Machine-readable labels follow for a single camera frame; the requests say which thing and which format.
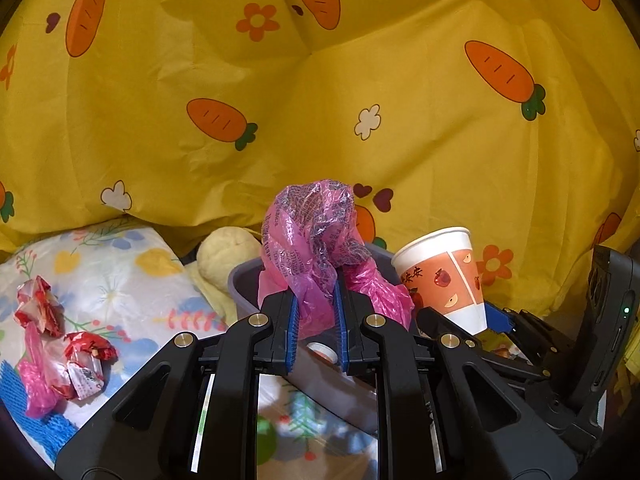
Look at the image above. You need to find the orange paper cup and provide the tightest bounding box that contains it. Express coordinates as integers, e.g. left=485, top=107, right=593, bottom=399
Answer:
left=392, top=226, right=488, bottom=335

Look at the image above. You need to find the blue foam net sleeve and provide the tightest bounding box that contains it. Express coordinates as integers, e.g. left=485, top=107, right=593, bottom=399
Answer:
left=0, top=358, right=80, bottom=453

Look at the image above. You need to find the small pink plastic bag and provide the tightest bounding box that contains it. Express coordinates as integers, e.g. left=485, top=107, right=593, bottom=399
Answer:
left=17, top=324, right=76, bottom=419

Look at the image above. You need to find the red white candy wrapper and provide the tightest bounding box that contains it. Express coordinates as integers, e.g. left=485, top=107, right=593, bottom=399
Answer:
left=14, top=275, right=63, bottom=338

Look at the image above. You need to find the purple plastic bin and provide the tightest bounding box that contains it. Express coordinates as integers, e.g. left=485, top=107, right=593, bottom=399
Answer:
left=228, top=258, right=378, bottom=436

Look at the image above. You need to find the floral bed sheet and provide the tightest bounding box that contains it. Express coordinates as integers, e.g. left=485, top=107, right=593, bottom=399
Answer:
left=1, top=218, right=378, bottom=479

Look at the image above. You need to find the yellow plush toy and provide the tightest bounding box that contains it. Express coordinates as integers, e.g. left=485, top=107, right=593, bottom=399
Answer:
left=196, top=226, right=262, bottom=294

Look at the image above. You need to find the yellow carrot print curtain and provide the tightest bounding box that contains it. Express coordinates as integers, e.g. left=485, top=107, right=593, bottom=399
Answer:
left=1, top=0, right=639, bottom=314

